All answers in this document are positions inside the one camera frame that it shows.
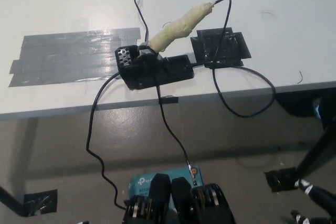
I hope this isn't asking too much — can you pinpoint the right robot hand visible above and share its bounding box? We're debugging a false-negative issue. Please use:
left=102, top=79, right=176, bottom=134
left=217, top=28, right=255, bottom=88
left=290, top=178, right=336, bottom=224

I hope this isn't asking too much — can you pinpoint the black soldering iron cable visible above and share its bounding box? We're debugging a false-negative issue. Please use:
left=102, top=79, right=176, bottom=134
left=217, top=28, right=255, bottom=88
left=193, top=0, right=277, bottom=118

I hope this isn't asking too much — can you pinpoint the tape-wrapped soldering iron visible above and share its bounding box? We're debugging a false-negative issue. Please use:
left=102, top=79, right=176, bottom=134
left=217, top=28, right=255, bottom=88
left=150, top=2, right=214, bottom=52

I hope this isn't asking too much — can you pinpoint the robot torso black and teal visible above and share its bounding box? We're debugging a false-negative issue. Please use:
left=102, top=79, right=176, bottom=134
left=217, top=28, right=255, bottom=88
left=122, top=165, right=236, bottom=224

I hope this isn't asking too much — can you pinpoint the black soldering iron base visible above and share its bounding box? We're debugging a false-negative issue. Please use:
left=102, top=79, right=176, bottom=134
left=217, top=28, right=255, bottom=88
left=115, top=40, right=195, bottom=90

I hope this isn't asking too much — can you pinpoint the black floor tape patch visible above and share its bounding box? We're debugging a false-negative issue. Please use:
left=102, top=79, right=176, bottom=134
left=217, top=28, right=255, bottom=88
left=23, top=189, right=58, bottom=216
left=264, top=167, right=302, bottom=193

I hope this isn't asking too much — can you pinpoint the black metal bar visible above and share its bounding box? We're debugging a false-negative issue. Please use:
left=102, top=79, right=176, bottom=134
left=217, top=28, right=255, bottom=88
left=0, top=185, right=29, bottom=218
left=295, top=115, right=336, bottom=183

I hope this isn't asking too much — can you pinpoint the dark object under table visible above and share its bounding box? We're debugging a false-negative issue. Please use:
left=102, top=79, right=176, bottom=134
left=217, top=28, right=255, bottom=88
left=274, top=87, right=334, bottom=130

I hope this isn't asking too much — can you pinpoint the short black tape strip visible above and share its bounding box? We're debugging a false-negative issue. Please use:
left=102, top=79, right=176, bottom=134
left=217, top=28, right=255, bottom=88
left=159, top=96, right=179, bottom=105

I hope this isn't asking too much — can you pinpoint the small black tape patch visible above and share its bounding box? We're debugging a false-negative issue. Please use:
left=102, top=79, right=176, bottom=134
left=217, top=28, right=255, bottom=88
left=189, top=27, right=252, bottom=69

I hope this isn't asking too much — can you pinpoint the grey table leg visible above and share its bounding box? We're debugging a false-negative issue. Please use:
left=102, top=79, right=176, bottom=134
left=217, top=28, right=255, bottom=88
left=14, top=117, right=37, bottom=201

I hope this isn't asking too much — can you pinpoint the thin black antenna cable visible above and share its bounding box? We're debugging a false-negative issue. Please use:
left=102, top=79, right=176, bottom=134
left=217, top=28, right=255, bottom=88
left=133, top=0, right=198, bottom=186

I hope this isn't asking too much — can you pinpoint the black power cable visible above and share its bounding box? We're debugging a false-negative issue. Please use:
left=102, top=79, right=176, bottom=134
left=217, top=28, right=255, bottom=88
left=86, top=73, right=128, bottom=210

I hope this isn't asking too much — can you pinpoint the grey duct tape patch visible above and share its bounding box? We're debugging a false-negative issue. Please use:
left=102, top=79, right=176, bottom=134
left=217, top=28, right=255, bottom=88
left=7, top=26, right=142, bottom=88

